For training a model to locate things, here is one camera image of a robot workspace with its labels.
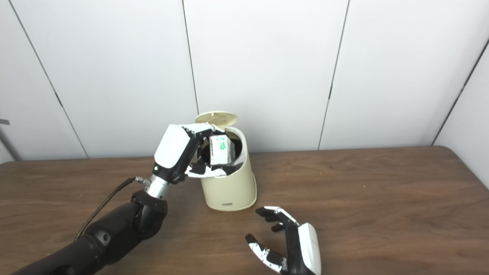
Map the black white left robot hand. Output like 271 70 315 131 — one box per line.
154 123 230 184

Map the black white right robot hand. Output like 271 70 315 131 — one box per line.
245 206 322 275

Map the green white milk carton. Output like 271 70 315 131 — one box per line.
208 134 235 167

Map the cream-colored bin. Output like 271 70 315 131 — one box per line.
195 111 257 212

